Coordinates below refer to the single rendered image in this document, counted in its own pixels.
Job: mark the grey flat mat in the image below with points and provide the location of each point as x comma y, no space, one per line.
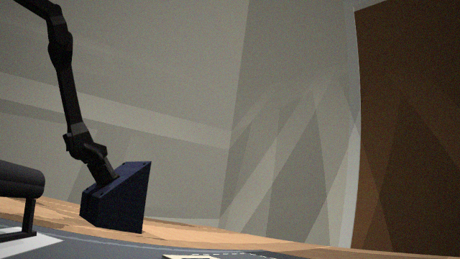
78,246

